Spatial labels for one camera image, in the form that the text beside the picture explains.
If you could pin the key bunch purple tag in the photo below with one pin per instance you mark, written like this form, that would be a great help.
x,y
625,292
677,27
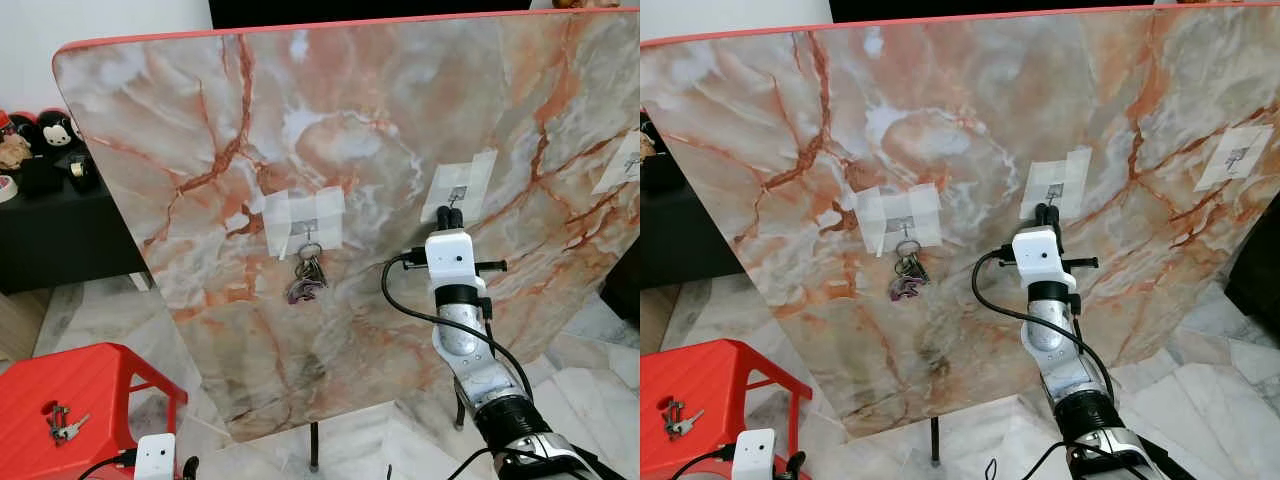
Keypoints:
x,y
908,285
305,285

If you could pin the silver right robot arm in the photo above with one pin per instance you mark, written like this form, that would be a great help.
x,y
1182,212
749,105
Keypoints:
x,y
470,350
1050,340

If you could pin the red plastic stool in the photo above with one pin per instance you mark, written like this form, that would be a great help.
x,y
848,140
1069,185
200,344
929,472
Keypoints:
x,y
730,385
90,390

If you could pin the marble folding table red edge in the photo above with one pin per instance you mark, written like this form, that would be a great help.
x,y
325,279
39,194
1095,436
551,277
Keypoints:
x,y
400,100
1000,100

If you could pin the black table leg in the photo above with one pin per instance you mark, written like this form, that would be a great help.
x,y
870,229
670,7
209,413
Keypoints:
x,y
315,445
460,412
936,440

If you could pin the dark key bunch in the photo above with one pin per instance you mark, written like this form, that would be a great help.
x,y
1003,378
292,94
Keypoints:
x,y
58,420
675,416

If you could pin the glass jar red lid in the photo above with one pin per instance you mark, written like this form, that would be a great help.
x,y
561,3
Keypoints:
x,y
645,148
12,150

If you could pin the black television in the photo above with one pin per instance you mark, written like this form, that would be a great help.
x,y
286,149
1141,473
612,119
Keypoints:
x,y
350,10
1000,8

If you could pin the black tape roll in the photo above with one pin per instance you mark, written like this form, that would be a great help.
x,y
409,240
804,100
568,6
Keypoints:
x,y
84,172

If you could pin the black wallet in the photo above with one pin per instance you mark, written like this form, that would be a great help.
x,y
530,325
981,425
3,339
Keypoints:
x,y
40,177

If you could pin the white tape roll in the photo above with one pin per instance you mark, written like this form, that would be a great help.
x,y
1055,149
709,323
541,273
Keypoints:
x,y
6,188

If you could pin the taped metal wall hook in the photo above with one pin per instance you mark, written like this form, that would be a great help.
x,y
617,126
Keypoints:
x,y
455,190
1055,185
305,228
1237,158
905,225
625,165

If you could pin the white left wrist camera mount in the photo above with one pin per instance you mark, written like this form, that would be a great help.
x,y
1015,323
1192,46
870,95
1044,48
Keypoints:
x,y
155,460
754,457

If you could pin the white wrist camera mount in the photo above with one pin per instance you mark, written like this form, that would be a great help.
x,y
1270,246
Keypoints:
x,y
449,260
1037,255
754,457
155,460

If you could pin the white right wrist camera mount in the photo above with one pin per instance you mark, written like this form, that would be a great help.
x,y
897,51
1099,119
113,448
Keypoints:
x,y
449,260
1037,255

